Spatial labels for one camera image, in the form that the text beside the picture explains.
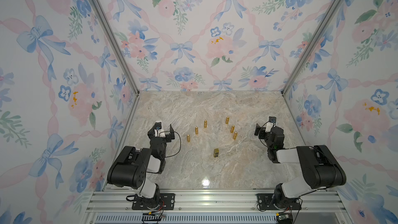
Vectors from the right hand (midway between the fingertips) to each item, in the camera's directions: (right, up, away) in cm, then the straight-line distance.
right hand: (266, 124), depth 94 cm
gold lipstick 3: (-37, -1, +5) cm, 37 cm away
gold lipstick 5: (-20, -3, +2) cm, 21 cm away
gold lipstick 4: (-23, +2, +7) cm, 24 cm away
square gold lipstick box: (-31, -15, -8) cm, 36 cm away
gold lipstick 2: (-42, -4, +1) cm, 43 cm away
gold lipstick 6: (-19, -7, -1) cm, 21 cm away
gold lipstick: (-47, -8, -2) cm, 48 cm away
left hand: (-61, 0, -4) cm, 61 cm away
